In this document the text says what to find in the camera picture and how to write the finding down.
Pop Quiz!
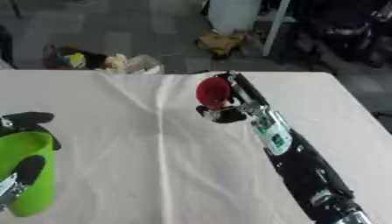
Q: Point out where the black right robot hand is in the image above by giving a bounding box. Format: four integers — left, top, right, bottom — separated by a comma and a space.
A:
194, 70, 270, 124

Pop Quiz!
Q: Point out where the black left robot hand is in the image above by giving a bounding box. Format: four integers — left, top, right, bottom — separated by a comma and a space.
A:
0, 111, 63, 211

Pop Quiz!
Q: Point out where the red cup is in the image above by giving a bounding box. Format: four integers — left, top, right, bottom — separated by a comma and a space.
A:
194, 76, 233, 111

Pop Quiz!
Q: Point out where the green cup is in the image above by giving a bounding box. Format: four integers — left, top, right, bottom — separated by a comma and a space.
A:
0, 130, 59, 218

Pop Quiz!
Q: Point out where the yellow cloth bundle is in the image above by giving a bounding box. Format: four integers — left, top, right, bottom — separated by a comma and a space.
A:
196, 30, 249, 58

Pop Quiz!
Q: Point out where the basket of toys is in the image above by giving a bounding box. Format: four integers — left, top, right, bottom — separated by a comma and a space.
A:
41, 44, 165, 75

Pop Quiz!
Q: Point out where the white pole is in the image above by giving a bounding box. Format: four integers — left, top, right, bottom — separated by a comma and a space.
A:
262, 0, 293, 57

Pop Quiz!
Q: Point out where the white bin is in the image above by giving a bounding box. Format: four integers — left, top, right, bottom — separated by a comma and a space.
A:
205, 0, 263, 36

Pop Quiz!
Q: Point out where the black equipment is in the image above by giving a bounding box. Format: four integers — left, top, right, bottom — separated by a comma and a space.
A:
276, 0, 392, 69

